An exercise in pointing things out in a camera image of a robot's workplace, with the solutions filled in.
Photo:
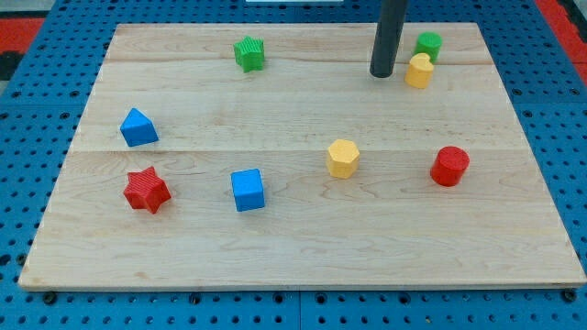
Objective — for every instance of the yellow heart block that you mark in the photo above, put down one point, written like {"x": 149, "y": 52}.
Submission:
{"x": 419, "y": 71}

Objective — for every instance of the red cylinder block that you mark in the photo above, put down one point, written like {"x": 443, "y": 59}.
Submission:
{"x": 450, "y": 164}

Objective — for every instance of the wooden board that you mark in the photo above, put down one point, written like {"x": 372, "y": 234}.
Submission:
{"x": 387, "y": 227}

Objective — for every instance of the blue triangle block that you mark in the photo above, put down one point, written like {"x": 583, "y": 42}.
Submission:
{"x": 137, "y": 129}

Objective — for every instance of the yellow hexagon block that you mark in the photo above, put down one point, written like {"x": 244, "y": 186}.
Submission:
{"x": 343, "y": 158}

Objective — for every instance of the green star block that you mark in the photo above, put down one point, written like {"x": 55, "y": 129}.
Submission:
{"x": 249, "y": 54}

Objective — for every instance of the red star block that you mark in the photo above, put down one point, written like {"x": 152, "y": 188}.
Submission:
{"x": 146, "y": 190}

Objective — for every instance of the blue cube block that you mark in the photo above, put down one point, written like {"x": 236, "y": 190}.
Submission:
{"x": 248, "y": 190}

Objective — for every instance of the green cylinder block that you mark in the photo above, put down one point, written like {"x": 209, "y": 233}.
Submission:
{"x": 430, "y": 43}

